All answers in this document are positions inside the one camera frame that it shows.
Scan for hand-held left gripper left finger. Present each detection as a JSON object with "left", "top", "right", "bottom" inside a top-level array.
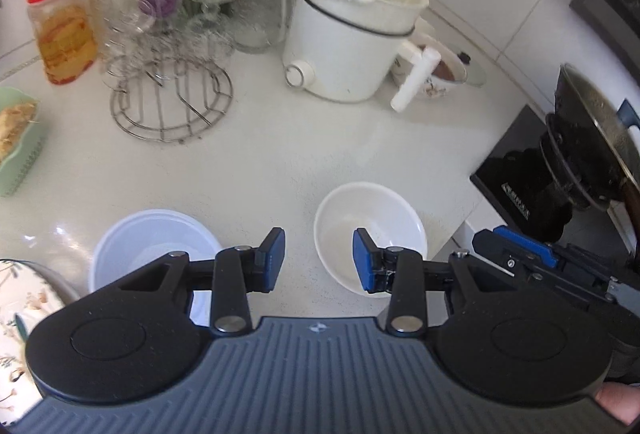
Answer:
[{"left": 119, "top": 227, "right": 287, "bottom": 340}]

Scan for small glass lid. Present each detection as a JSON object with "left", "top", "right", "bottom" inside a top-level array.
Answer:
[{"left": 450, "top": 48, "right": 489, "bottom": 88}]

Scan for floral ceramic bowl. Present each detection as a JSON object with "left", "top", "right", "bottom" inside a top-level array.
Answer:
[{"left": 390, "top": 42, "right": 469, "bottom": 101}]

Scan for white ceramic bowl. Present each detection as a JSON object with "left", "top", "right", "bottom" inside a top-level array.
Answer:
[{"left": 314, "top": 181, "right": 429, "bottom": 299}]

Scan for metal wire cup rack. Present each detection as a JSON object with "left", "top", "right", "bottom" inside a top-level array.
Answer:
[{"left": 101, "top": 32, "right": 235, "bottom": 145}]

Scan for clear glass cup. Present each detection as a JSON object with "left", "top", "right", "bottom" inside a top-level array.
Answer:
[{"left": 101, "top": 0, "right": 152, "bottom": 76}]

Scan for person's right hand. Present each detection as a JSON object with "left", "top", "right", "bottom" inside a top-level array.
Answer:
[{"left": 596, "top": 380, "right": 640, "bottom": 426}]

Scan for black induction cooktop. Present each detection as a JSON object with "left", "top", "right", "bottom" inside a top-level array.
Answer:
[{"left": 469, "top": 106, "right": 640, "bottom": 265}]

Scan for red lid plastic jar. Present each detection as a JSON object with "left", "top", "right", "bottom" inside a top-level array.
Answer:
[{"left": 26, "top": 0, "right": 100, "bottom": 86}]

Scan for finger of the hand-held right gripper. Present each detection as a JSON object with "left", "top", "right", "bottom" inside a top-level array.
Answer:
[
  {"left": 492, "top": 225, "right": 558, "bottom": 266},
  {"left": 472, "top": 230, "right": 551, "bottom": 282}
]

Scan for purple tinted glass cup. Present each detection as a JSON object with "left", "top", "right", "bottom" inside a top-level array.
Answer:
[{"left": 138, "top": 0, "right": 184, "bottom": 34}]

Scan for textured glass pitcher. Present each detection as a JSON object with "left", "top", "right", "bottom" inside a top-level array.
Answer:
[{"left": 231, "top": 0, "right": 297, "bottom": 54}]

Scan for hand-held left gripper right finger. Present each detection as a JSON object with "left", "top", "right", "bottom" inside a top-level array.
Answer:
[{"left": 352, "top": 228, "right": 506, "bottom": 337}]

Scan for translucent plastic bowl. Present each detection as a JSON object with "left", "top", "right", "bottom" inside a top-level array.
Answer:
[
  {"left": 95, "top": 210, "right": 221, "bottom": 315},
  {"left": 89, "top": 209, "right": 224, "bottom": 328}
]

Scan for cut glass goblet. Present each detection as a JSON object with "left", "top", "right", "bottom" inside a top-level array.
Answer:
[{"left": 186, "top": 0, "right": 237, "bottom": 61}]

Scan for black wok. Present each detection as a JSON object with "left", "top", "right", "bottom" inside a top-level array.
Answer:
[{"left": 539, "top": 63, "right": 640, "bottom": 216}]

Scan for floral deer print plate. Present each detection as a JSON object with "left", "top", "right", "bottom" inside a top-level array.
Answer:
[{"left": 0, "top": 258, "right": 81, "bottom": 420}]

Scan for green plastic basket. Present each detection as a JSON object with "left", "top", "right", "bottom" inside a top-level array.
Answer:
[{"left": 0, "top": 87, "right": 49, "bottom": 198}]

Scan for pale shredded strips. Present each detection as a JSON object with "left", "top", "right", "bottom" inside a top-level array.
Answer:
[{"left": 0, "top": 100, "right": 41, "bottom": 163}]

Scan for white electric cooking pot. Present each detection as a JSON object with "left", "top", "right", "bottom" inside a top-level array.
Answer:
[{"left": 281, "top": 0, "right": 442, "bottom": 114}]

